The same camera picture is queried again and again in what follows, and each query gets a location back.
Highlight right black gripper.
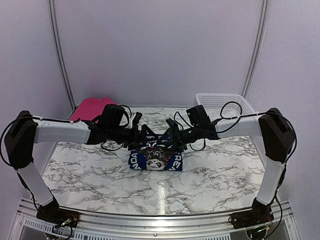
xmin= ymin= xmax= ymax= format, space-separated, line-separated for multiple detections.
xmin=157 ymin=124 xmax=202 ymax=153

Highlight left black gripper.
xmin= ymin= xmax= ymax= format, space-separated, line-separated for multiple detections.
xmin=107 ymin=123 xmax=158 ymax=150

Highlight blue garment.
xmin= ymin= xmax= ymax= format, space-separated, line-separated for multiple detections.
xmin=128 ymin=134 xmax=183 ymax=172

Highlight pink trousers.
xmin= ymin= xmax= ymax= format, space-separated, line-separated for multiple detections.
xmin=69 ymin=97 xmax=116 ymax=121

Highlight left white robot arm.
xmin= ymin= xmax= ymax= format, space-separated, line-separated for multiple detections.
xmin=0 ymin=104 xmax=148 ymax=223

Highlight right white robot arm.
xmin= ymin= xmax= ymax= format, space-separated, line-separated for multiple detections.
xmin=166 ymin=105 xmax=297 ymax=224

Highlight white plastic laundry basket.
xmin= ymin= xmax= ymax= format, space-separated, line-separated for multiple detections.
xmin=194 ymin=93 xmax=256 ymax=121

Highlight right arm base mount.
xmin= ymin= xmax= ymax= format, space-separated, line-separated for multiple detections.
xmin=228 ymin=205 xmax=274 ymax=229

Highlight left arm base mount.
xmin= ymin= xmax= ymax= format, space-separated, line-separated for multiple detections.
xmin=36 ymin=204 xmax=80 ymax=228

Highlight aluminium front frame rail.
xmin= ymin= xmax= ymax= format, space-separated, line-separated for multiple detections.
xmin=9 ymin=197 xmax=301 ymax=240

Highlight right aluminium corner post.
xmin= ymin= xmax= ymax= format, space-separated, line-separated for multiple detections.
xmin=241 ymin=0 xmax=270 ymax=99

